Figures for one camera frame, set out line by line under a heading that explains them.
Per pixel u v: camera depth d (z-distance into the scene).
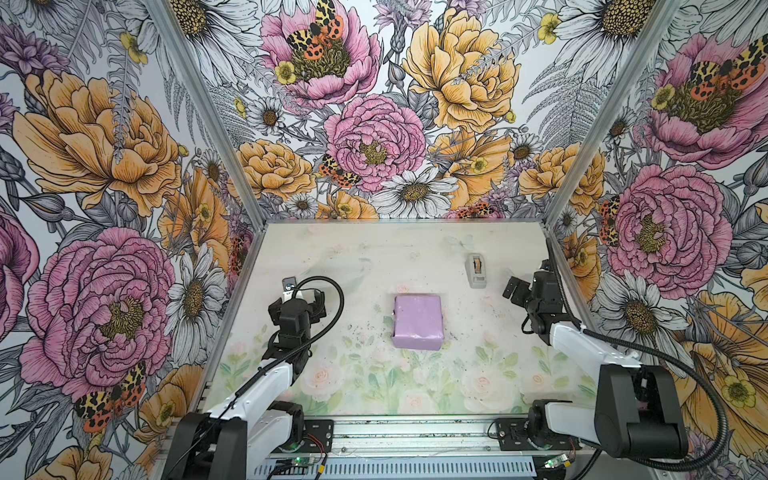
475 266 1.02
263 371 0.55
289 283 0.73
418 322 0.88
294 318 0.64
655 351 0.46
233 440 0.42
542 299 0.70
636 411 0.86
